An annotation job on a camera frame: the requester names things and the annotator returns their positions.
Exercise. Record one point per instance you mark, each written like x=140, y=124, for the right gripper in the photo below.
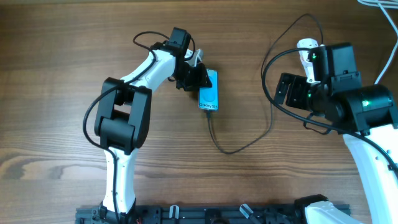
x=293, y=99

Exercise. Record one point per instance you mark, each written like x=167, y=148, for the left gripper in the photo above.
x=198, y=81

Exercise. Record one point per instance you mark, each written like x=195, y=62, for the smartphone with cyan screen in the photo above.
x=208, y=96

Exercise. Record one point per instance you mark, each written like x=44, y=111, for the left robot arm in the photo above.
x=123, y=116

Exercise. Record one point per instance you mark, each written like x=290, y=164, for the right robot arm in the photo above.
x=366, y=116

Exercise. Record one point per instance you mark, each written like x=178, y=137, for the white power strip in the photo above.
x=307, y=43

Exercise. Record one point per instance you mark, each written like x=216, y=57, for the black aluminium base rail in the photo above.
x=278, y=214

